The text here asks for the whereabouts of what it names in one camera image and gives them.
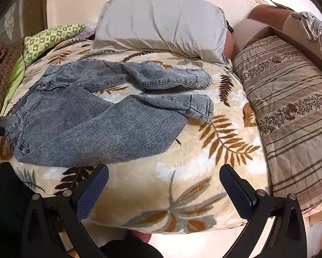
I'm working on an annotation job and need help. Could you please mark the grey denim pants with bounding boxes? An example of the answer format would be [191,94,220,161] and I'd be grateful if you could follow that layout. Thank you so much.
[0,59,214,167]

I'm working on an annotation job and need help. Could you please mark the beige leaf-pattern blanket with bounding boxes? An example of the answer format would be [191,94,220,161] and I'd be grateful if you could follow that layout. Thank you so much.
[4,40,270,233]

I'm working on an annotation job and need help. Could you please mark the striped floral brown quilt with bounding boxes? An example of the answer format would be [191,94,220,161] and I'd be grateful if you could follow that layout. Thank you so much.
[233,36,322,217]

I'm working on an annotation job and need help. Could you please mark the brown patterned blanket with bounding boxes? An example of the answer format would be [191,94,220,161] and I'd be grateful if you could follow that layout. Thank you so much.
[0,38,25,112]

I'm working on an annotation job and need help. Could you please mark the green patterned pillow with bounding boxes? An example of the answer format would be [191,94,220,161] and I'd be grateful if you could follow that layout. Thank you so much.
[22,23,85,67]

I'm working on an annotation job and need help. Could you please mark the purple plastic bag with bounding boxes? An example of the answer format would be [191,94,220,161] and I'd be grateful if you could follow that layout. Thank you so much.
[74,23,96,40]

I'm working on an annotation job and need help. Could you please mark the grey crumpled cloth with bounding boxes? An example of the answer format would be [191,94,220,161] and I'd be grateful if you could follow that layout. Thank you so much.
[290,12,322,55]

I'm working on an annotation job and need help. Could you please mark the brown sofa backrest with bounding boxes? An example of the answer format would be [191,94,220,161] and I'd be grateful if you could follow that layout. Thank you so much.
[232,5,322,71]

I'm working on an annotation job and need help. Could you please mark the grey pillow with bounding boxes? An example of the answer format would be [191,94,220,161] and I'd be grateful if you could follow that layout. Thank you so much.
[92,0,227,65]

